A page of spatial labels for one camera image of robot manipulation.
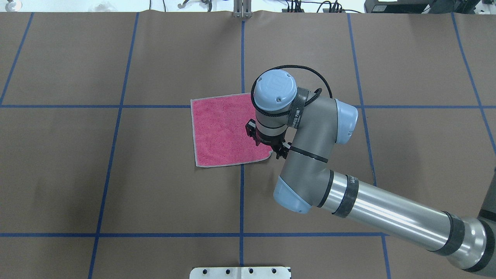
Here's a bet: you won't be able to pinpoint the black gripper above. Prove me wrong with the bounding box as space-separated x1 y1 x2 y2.
246 119 288 159

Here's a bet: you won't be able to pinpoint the pink towel with white hem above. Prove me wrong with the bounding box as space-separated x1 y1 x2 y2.
191 93 273 168

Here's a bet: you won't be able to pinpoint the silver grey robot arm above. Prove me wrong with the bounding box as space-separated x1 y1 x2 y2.
246 65 496 277

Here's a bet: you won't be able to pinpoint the black equipment box at table edge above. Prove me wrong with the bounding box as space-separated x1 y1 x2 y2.
364 0 480 14

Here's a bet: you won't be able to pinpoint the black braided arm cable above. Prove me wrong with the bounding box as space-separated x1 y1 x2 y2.
251 65 333 117

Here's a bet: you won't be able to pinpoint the white metal camera mount base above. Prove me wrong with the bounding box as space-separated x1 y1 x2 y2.
189 266 292 279

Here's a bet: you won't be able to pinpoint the metal bracket at table edge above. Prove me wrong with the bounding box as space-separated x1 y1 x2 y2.
233 0 253 19

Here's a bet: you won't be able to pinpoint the black cables behind table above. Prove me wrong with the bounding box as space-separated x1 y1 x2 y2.
282 0 345 13

